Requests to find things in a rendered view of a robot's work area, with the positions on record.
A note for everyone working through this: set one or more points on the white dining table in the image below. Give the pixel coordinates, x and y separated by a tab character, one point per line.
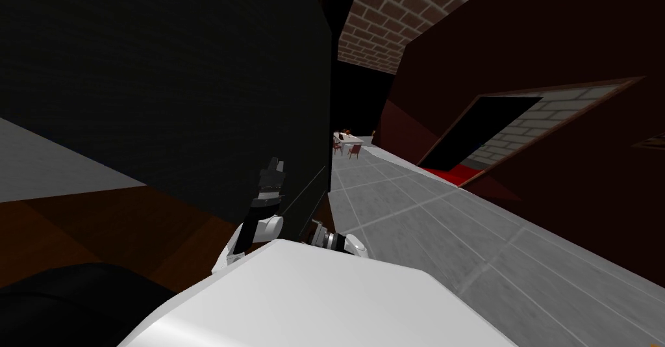
349	139

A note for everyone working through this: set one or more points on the red chair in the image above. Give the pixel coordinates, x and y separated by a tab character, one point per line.
355	151
337	148

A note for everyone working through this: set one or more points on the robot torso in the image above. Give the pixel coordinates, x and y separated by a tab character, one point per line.
322	300

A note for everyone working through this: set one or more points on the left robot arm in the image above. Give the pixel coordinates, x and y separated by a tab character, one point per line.
248	235

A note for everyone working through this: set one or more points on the large black door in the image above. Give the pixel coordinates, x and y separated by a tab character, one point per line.
166	92

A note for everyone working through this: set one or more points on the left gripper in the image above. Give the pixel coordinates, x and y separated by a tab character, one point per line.
270	187

